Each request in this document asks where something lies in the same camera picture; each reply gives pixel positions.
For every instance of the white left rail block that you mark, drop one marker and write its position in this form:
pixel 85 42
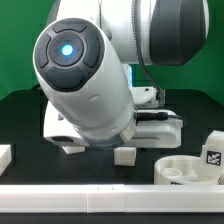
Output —
pixel 5 157

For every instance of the white round stool seat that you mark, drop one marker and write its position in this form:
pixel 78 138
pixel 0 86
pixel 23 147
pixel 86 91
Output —
pixel 183 170

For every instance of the white front rail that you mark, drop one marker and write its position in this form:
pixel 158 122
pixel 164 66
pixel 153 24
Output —
pixel 111 198

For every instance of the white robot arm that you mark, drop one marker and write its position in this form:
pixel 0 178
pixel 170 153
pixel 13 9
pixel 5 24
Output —
pixel 82 61

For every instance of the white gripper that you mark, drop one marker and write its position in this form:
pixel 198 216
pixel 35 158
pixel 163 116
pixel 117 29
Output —
pixel 110 125

